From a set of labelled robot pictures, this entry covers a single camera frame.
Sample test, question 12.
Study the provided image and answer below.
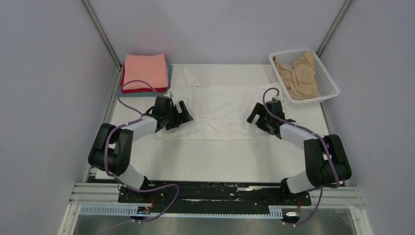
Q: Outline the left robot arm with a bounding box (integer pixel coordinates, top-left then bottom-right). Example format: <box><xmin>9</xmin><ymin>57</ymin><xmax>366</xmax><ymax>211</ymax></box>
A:
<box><xmin>88</xmin><ymin>96</ymin><xmax>193</xmax><ymax>203</ymax></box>

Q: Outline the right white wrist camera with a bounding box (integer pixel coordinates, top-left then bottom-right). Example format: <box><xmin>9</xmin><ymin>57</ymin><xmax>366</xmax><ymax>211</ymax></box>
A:
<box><xmin>272</xmin><ymin>96</ymin><xmax>284</xmax><ymax>103</ymax></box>

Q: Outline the folded blue t shirt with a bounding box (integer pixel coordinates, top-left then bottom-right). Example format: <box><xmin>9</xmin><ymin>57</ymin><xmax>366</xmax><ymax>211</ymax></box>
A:
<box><xmin>117</xmin><ymin>63</ymin><xmax>173</xmax><ymax>97</ymax></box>

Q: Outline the right aluminium frame post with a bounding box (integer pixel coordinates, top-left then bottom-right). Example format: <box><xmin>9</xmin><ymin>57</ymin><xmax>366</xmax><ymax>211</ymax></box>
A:
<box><xmin>316</xmin><ymin>0</ymin><xmax>354</xmax><ymax>57</ymax></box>

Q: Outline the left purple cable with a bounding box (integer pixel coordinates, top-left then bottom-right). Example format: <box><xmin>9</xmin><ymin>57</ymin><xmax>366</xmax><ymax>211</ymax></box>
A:
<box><xmin>103</xmin><ymin>80</ymin><xmax>180</xmax><ymax>224</ymax></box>

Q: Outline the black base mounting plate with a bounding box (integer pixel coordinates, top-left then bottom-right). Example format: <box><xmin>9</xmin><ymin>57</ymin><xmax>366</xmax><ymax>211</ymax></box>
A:
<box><xmin>118</xmin><ymin>180</ymin><xmax>312</xmax><ymax>214</ymax></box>

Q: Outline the folded red t shirt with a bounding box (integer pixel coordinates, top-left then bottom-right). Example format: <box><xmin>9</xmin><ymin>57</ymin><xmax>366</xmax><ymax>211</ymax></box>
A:
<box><xmin>120</xmin><ymin>67</ymin><xmax>170</xmax><ymax>95</ymax></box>

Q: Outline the aluminium frame post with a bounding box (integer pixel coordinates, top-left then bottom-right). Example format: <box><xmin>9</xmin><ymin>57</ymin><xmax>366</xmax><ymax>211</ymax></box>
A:
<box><xmin>80</xmin><ymin>0</ymin><xmax>122</xmax><ymax>70</ymax></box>
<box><xmin>316</xmin><ymin>0</ymin><xmax>354</xmax><ymax>57</ymax></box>

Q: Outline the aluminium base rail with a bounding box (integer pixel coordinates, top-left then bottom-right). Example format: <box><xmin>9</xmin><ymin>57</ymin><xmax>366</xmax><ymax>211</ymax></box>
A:
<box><xmin>69</xmin><ymin>183</ymin><xmax>365</xmax><ymax>210</ymax></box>

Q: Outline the white slotted cable duct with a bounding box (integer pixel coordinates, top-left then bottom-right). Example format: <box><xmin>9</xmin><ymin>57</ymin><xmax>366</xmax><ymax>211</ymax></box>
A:
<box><xmin>79</xmin><ymin>205</ymin><xmax>283</xmax><ymax>219</ymax></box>

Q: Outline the folded peach t shirt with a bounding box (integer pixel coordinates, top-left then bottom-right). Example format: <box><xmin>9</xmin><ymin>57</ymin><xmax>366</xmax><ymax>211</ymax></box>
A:
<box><xmin>122</xmin><ymin>54</ymin><xmax>169</xmax><ymax>93</ymax></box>

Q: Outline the white plastic basket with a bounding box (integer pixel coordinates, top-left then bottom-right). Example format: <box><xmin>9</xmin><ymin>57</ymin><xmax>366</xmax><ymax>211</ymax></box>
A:
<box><xmin>269</xmin><ymin>48</ymin><xmax>340</xmax><ymax>105</ymax></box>

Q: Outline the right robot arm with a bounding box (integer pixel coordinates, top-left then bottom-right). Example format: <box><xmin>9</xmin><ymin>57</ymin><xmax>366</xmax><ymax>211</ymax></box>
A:
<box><xmin>247</xmin><ymin>100</ymin><xmax>352</xmax><ymax>205</ymax></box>

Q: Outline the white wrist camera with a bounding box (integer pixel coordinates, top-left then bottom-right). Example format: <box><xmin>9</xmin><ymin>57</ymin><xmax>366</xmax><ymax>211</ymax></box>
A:
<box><xmin>163</xmin><ymin>92</ymin><xmax>174</xmax><ymax>99</ymax></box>
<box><xmin>272</xmin><ymin>96</ymin><xmax>284</xmax><ymax>103</ymax></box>

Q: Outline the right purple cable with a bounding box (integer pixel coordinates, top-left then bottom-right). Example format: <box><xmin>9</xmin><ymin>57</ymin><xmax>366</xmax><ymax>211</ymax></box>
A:
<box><xmin>262</xmin><ymin>87</ymin><xmax>341</xmax><ymax>227</ymax></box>

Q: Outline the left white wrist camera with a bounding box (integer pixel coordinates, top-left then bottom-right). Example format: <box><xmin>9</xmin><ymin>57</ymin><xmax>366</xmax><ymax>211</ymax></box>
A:
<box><xmin>163</xmin><ymin>92</ymin><xmax>174</xmax><ymax>99</ymax></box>

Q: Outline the beige crumpled t shirt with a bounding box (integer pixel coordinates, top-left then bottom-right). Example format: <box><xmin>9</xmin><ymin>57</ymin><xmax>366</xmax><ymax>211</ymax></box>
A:
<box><xmin>273</xmin><ymin>50</ymin><xmax>318</xmax><ymax>100</ymax></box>

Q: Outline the left aluminium frame post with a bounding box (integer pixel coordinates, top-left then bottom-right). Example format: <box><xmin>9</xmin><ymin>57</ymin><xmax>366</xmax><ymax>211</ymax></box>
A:
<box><xmin>80</xmin><ymin>0</ymin><xmax>122</xmax><ymax>70</ymax></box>

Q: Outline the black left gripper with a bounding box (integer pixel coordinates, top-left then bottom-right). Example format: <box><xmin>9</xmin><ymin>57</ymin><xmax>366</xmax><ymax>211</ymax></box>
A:
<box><xmin>164</xmin><ymin>101</ymin><xmax>193</xmax><ymax>131</ymax></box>

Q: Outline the white t shirt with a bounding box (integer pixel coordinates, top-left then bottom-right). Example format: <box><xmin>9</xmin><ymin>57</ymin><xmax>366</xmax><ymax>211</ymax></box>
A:
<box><xmin>154</xmin><ymin>67</ymin><xmax>280</xmax><ymax>141</ymax></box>

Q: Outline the purple cable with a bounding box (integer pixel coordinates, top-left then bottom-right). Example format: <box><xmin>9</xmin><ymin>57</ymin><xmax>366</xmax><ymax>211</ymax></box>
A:
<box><xmin>262</xmin><ymin>87</ymin><xmax>341</xmax><ymax>227</ymax></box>
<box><xmin>103</xmin><ymin>80</ymin><xmax>180</xmax><ymax>224</ymax></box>

